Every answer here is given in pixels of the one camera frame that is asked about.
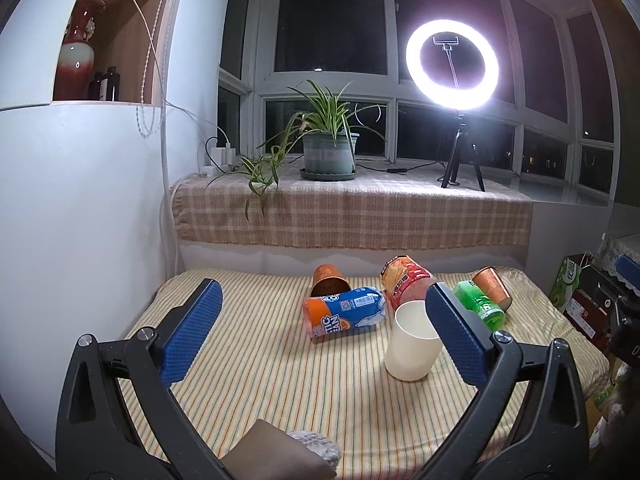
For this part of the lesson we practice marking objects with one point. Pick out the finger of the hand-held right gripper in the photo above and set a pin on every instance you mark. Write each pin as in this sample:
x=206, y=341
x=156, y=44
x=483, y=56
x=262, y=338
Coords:
x=629, y=266

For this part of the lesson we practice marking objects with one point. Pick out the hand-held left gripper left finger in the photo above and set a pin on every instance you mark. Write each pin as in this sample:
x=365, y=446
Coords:
x=192, y=332

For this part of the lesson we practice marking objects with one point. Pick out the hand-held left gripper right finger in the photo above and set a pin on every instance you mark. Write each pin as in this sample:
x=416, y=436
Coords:
x=457, y=337

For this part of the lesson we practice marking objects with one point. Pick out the white cup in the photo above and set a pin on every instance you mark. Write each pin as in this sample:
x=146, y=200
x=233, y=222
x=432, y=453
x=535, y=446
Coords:
x=407, y=355

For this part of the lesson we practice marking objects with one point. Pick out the brown paper cup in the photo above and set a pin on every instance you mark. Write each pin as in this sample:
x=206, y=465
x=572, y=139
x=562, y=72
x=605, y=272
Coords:
x=492, y=285

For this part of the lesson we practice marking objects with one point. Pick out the orange cup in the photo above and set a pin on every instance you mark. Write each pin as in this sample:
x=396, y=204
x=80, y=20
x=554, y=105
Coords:
x=327, y=276

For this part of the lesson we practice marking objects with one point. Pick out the lace cloth cover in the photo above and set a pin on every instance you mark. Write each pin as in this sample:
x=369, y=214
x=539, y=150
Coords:
x=617, y=250

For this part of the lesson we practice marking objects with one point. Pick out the green plastic bottle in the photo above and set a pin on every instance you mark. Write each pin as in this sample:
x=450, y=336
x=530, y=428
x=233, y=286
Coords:
x=477, y=302

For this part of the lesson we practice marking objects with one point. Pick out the dark red cardboard box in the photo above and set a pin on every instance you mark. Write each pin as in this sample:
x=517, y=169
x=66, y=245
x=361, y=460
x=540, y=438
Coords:
x=592, y=305

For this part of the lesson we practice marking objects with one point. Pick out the green carton box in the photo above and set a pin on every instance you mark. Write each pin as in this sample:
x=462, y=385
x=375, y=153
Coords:
x=567, y=280

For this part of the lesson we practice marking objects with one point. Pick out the pale plastic bag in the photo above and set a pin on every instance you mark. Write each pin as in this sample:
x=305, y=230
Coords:
x=615, y=400

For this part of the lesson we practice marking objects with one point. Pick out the red snack canister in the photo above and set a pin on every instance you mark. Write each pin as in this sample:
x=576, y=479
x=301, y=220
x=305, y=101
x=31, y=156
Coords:
x=405, y=280

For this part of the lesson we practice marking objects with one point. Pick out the orange and blue drink can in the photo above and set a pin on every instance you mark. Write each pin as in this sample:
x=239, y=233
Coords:
x=345, y=315

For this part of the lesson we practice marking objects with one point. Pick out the brown cloth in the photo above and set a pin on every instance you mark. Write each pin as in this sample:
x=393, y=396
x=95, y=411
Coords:
x=280, y=455

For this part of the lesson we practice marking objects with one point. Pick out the checked windowsill cloth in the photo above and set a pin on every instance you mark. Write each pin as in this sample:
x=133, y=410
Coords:
x=350, y=210

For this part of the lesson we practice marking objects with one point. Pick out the grey knitted cloth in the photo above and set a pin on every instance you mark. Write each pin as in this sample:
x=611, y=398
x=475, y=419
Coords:
x=315, y=446

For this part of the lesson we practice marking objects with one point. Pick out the white power strip with chargers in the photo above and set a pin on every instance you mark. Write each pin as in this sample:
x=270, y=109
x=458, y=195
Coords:
x=222, y=152

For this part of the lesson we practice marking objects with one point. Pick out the black tripod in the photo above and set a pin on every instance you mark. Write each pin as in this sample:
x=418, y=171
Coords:
x=462, y=150

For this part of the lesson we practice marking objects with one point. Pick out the green plant saucer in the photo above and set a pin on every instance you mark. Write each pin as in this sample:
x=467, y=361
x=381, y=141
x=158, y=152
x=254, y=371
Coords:
x=327, y=176

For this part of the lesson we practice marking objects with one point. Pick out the potted spider plant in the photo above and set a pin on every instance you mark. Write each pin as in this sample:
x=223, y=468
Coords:
x=327, y=152

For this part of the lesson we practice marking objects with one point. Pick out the dark glass bottle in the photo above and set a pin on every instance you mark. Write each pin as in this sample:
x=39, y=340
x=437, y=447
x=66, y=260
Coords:
x=97, y=89
x=112, y=85

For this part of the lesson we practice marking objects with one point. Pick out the red porcelain vase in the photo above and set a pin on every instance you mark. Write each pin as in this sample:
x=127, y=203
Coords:
x=75, y=67

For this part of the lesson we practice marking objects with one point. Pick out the phone clamp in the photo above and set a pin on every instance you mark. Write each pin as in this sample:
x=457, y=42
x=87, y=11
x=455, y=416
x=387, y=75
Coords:
x=445, y=41

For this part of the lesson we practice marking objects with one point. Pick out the white window frame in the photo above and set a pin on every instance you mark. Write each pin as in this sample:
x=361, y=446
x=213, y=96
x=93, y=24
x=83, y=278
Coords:
x=260, y=85

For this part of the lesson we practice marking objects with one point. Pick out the wooden wall shelf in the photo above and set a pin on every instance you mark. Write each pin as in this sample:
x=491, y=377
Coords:
x=125, y=35

